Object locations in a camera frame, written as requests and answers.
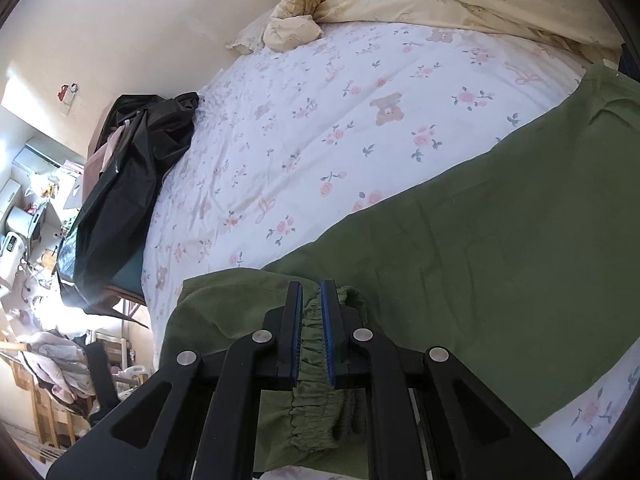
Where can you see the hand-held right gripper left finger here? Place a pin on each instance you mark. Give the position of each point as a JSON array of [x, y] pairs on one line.
[[295, 340]]

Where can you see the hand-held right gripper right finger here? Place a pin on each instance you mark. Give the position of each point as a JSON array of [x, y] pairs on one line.
[[330, 340]]

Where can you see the green pants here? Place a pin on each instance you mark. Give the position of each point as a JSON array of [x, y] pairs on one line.
[[475, 260]]

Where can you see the teal mattress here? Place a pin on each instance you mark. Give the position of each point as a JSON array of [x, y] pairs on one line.
[[129, 275]]

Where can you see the black chair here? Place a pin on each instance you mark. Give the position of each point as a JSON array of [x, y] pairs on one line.
[[102, 375]]

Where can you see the black jacket pile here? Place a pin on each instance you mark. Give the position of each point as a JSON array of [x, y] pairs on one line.
[[135, 185]]

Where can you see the floral bed sheet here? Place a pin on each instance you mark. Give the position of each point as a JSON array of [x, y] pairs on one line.
[[325, 110]]

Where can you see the pale clothes pile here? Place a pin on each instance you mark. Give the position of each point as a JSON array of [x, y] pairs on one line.
[[60, 365]]

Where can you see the wooden rack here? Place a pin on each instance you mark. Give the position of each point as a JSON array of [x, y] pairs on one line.
[[45, 420]]

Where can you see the silver laptop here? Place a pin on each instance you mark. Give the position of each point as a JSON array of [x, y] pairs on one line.
[[74, 194]]

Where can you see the pink cloth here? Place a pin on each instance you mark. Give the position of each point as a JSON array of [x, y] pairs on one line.
[[107, 152]]

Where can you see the range hood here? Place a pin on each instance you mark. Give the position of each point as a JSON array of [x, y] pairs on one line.
[[27, 225]]

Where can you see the white water heater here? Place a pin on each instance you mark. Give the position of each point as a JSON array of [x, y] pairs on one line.
[[12, 255]]

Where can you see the frilled pillow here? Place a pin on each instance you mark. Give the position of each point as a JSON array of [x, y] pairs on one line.
[[250, 35]]

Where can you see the white refrigerator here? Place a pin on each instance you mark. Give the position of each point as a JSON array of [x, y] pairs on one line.
[[35, 157]]

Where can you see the wall socket with red item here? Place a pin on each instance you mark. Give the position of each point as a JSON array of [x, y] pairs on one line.
[[67, 94]]

